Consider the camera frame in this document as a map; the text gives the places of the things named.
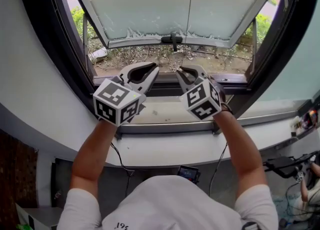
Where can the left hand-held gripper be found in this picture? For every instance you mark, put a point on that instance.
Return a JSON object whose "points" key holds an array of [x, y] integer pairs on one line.
{"points": [[112, 94]]}

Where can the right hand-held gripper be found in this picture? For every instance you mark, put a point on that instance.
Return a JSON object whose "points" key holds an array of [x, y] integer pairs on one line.
{"points": [[200, 99]]}

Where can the person's right forearm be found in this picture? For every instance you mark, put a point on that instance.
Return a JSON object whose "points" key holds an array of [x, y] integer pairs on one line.
{"points": [[240, 154]]}

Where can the person's left forearm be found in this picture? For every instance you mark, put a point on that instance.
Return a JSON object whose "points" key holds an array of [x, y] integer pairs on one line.
{"points": [[92, 154]]}

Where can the person's right hand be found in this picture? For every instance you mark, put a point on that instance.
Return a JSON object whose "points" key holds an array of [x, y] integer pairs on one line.
{"points": [[221, 94]]}

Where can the white board on ground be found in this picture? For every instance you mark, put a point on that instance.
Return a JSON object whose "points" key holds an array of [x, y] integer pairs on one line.
{"points": [[98, 54]]}

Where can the frosted glass window sash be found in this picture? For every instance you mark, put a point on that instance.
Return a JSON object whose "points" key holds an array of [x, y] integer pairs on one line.
{"points": [[150, 4]]}

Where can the dark-framed window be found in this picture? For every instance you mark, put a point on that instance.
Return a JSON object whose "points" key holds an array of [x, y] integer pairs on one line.
{"points": [[50, 49]]}

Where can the black waist screen device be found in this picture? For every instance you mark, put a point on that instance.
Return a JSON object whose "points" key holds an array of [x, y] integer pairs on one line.
{"points": [[187, 172]]}

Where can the assorted small desk items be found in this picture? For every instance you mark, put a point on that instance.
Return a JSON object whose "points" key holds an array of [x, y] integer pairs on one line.
{"points": [[310, 119]]}

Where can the person's white t-shirt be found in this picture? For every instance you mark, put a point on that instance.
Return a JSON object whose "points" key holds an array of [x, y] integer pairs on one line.
{"points": [[170, 204]]}

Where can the small packet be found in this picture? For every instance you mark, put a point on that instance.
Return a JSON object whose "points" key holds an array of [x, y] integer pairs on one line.
{"points": [[57, 194]]}

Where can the white open cabinet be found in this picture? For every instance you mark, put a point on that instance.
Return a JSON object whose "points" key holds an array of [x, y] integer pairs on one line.
{"points": [[45, 214]]}

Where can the green plastic bottle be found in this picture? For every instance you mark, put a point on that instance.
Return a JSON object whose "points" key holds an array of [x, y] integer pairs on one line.
{"points": [[23, 227]]}

